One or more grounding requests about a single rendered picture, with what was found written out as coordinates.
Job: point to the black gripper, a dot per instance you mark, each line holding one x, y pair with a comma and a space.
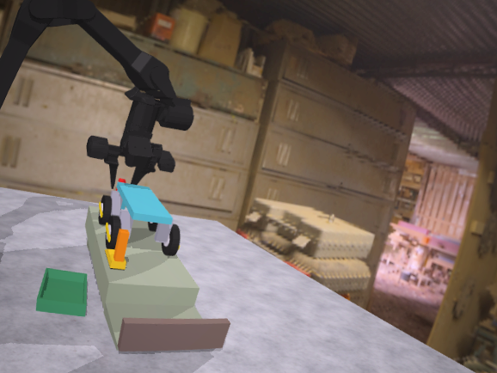
98, 147

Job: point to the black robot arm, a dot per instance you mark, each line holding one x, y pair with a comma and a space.
146, 72

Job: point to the yellow wedge chock with orange handle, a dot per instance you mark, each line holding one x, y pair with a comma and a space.
115, 257

